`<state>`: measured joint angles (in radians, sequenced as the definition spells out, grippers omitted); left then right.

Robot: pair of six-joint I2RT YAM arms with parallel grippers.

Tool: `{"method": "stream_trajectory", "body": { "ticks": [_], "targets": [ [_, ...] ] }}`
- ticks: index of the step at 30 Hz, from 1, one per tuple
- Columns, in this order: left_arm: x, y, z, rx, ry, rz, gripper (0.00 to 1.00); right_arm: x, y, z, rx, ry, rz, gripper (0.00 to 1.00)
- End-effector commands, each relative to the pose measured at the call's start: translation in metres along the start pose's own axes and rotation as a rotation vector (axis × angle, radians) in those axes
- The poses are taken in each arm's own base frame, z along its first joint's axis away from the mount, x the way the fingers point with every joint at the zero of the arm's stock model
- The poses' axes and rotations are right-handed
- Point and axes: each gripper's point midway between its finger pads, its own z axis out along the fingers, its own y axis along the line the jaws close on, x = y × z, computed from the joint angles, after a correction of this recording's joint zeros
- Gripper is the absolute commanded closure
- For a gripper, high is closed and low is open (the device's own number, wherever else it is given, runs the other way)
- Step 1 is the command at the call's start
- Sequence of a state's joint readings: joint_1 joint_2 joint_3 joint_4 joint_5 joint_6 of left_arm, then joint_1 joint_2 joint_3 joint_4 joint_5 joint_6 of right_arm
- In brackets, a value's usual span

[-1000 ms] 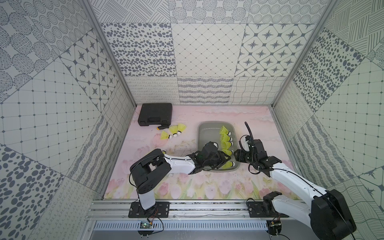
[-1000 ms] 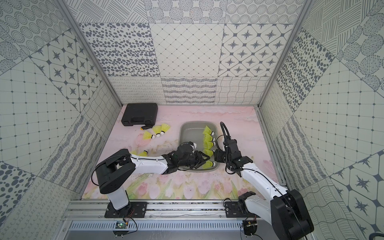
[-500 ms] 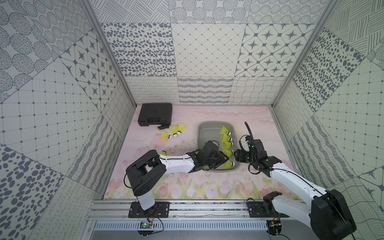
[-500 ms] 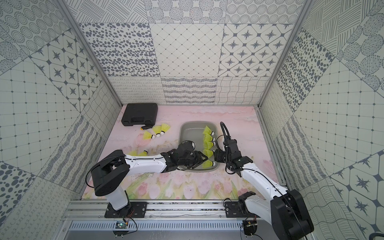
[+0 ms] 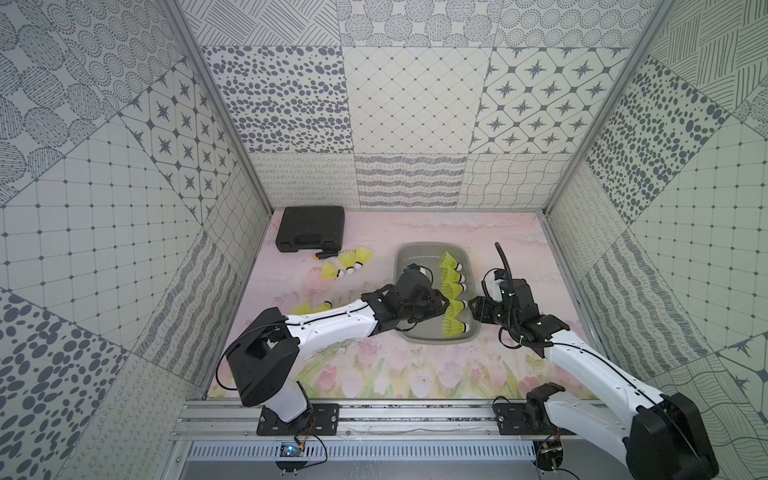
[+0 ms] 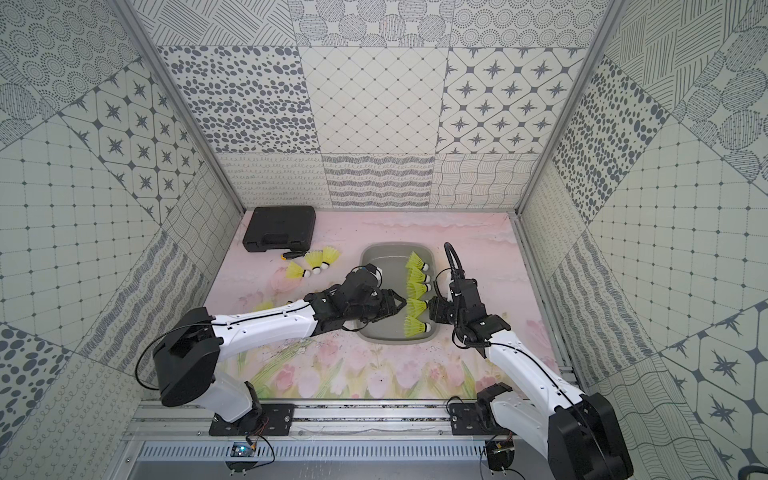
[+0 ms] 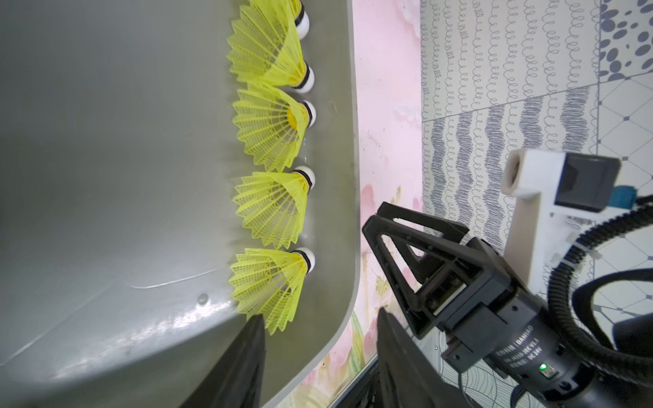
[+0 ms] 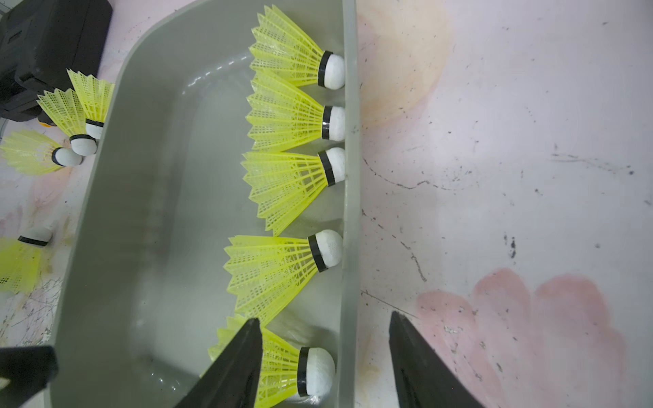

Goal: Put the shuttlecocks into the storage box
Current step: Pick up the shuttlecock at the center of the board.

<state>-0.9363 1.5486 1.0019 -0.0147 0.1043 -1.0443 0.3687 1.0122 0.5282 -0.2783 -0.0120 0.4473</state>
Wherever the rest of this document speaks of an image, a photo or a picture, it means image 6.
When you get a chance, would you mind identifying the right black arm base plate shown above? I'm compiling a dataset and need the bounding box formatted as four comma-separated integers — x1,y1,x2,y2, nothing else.
445,383,513,436

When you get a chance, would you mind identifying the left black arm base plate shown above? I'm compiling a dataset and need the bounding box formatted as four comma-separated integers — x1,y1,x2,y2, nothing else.
208,382,296,437

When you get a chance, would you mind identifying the aluminium mounting rail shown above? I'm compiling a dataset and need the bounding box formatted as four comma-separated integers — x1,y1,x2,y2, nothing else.
124,399,462,441

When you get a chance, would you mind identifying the black plastic tool case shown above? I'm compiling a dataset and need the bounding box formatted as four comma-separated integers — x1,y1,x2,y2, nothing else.
242,206,316,252

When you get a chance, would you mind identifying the grey plastic storage box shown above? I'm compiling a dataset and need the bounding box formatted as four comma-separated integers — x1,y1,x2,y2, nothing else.
358,242,440,346

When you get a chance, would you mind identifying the small green circuit board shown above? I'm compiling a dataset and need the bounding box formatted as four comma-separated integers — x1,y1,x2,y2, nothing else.
230,442,255,458

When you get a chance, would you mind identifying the yellow shuttlecock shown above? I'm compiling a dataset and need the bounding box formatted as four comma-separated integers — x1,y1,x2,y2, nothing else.
403,316,430,338
253,301,275,311
285,261,312,280
304,250,323,275
406,298,428,318
320,246,341,270
406,251,429,272
406,282,431,300
407,268,430,284

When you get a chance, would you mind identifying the white perforated cable duct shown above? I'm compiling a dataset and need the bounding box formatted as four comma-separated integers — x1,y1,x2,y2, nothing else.
138,440,485,461

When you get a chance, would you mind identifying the pink floral table mat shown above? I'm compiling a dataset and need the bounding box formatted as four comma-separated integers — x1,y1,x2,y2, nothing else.
205,211,559,399

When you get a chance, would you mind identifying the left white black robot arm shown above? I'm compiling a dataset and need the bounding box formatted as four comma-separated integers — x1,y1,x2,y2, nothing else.
148,264,407,425

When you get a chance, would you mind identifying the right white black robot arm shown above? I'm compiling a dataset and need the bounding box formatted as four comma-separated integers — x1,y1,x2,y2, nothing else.
428,279,634,479

